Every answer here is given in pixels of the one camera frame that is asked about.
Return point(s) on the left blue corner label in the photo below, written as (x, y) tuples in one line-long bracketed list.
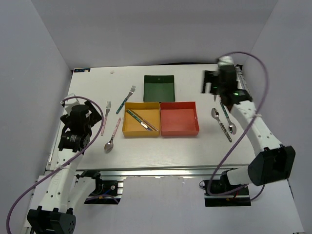
[(82, 70)]

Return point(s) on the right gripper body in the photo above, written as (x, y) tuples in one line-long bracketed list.
[(211, 77)]

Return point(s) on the green handled fork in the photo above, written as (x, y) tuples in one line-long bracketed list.
[(132, 90)]

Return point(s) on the green handled knife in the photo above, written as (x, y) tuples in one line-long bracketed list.
[(141, 122)]

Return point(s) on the pink handled spoon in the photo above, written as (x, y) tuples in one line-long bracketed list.
[(110, 144)]

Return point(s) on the pink handled knife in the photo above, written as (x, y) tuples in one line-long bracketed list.
[(144, 120)]

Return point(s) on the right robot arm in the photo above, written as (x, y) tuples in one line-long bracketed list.
[(273, 161)]

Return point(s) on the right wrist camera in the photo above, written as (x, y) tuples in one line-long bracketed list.
[(225, 60)]

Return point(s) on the red container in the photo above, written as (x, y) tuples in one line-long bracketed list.
[(178, 119)]

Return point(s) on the green container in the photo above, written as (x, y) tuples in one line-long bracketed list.
[(159, 88)]

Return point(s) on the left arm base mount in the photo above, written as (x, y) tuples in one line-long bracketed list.
[(108, 190)]

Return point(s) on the black handled spoon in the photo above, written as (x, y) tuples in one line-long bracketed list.
[(215, 115)]

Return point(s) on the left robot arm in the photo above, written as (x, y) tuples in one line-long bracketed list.
[(55, 212)]

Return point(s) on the pink handled fork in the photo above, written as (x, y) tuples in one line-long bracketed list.
[(108, 107)]

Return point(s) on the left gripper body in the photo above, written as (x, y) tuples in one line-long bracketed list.
[(95, 117)]

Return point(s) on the green handled spoon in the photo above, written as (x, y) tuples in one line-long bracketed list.
[(231, 125)]

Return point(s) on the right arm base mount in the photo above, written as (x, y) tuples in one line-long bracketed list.
[(239, 198)]

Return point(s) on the yellow container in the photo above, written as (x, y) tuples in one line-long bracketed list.
[(149, 111)]

